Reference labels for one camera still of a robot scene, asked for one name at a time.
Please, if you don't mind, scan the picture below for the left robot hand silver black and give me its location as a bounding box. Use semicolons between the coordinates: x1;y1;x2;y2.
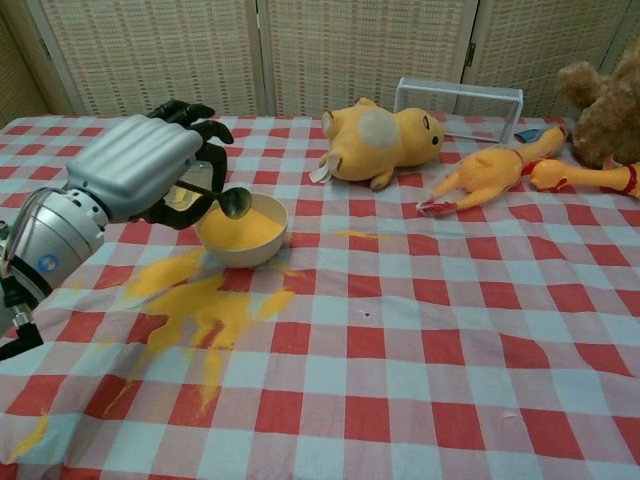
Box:
64;98;235;232

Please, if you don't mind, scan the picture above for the black spoon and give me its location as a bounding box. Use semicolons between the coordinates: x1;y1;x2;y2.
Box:
172;180;253;222

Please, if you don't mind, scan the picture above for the silver metal tray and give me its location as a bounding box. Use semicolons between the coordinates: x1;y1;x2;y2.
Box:
167;160;217;210

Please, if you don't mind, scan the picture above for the off-white bowl yellow powder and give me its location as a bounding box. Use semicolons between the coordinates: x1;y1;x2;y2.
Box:
194;193;290;269

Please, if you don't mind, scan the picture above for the woven folding screen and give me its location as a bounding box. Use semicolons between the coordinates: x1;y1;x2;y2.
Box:
0;0;640;126

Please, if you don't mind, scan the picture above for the spilled yellow powder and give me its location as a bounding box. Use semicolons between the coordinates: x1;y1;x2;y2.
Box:
7;229;396;464

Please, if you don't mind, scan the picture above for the yellow plush toy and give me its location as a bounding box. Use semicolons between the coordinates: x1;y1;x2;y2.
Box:
309;97;446;191

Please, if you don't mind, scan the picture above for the red white checkered tablecloth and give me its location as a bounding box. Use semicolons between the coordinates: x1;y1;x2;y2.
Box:
0;113;640;480

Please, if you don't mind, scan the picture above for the white clear plastic rack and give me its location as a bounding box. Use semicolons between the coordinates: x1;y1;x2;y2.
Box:
394;77;525;146

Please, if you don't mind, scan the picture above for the yellow rubber chicken toy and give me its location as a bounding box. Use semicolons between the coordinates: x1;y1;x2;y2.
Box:
417;124;569;219
529;158;640;201

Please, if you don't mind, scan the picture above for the brown teddy bear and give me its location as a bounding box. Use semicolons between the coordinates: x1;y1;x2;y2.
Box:
557;42;640;171

